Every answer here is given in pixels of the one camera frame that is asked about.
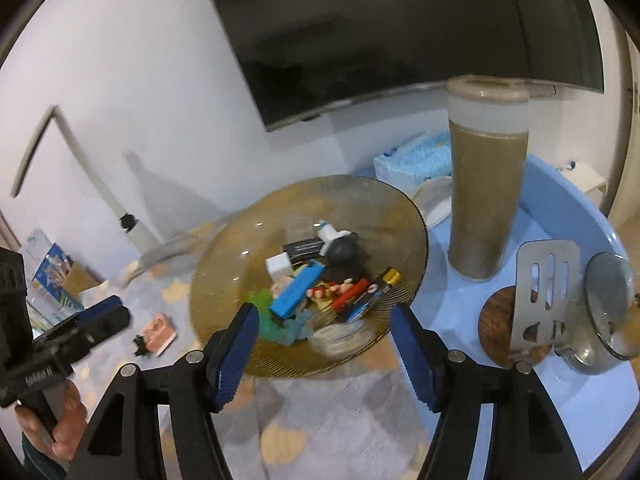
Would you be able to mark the blue rectangular block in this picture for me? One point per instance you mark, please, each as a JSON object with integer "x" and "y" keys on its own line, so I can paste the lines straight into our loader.
{"x": 286, "y": 303}

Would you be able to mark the glass pot lid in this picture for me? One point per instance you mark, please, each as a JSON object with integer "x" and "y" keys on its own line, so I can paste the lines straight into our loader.
{"x": 611, "y": 291}

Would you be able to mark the teal wave toy piece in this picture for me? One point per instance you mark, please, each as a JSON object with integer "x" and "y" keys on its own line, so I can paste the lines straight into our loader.
{"x": 274, "y": 329}

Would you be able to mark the black haired red figurine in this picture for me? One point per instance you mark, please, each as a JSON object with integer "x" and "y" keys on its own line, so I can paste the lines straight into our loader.
{"x": 337, "y": 295}

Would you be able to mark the ginkgo pattern table mat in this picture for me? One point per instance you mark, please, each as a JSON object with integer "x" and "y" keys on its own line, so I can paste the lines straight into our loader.
{"x": 360, "y": 420}

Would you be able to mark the white cube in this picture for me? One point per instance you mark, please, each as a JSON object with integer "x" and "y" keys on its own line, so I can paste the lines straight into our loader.
{"x": 279, "y": 266}

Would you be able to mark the black wall television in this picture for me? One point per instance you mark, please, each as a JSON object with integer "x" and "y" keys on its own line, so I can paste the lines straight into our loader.
{"x": 302, "y": 58}

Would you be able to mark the clear plastic cup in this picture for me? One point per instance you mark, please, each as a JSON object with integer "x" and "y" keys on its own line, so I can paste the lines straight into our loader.
{"x": 298, "y": 226}

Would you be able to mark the brown pen holder box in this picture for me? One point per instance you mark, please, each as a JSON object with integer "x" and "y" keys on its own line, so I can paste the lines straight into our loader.
{"x": 78, "y": 280}

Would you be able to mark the black crow figurine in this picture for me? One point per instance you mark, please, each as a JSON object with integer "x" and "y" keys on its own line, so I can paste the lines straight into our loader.
{"x": 140, "y": 348}

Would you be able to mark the tall brown cylinder bottle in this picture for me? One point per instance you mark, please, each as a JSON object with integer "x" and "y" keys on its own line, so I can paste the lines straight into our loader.
{"x": 489, "y": 127}

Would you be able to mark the white black astronaut figurine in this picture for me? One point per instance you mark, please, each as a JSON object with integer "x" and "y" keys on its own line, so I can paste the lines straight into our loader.
{"x": 337, "y": 246}

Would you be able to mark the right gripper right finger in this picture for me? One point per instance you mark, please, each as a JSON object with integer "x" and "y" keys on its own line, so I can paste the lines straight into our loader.
{"x": 528, "y": 439}

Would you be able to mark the blue white book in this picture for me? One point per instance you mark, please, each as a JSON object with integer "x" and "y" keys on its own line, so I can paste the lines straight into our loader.
{"x": 52, "y": 272}

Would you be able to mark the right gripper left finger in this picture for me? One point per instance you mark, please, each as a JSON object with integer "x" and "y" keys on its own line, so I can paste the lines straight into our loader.
{"x": 122, "y": 440}

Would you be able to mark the pink card box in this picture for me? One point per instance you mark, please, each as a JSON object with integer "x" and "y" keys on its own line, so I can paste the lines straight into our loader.
{"x": 159, "y": 334}

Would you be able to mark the blue tissue pack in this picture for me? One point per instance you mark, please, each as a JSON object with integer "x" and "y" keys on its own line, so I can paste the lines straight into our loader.
{"x": 425, "y": 157}

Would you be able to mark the clear round figurine base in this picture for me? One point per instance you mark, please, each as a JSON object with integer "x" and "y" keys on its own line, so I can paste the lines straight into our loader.
{"x": 340, "y": 340}

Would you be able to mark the person's left hand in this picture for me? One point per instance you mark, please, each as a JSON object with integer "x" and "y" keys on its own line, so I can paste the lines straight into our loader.
{"x": 66, "y": 435}

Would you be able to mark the metal slotted spatula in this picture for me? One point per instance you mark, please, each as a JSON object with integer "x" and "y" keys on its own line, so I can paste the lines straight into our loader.
{"x": 546, "y": 286}

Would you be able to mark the round wooden coaster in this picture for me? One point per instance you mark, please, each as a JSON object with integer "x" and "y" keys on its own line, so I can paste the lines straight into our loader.
{"x": 495, "y": 329}

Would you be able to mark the black blue lighter box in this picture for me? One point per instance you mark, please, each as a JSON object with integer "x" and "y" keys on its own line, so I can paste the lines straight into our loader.
{"x": 380, "y": 286}

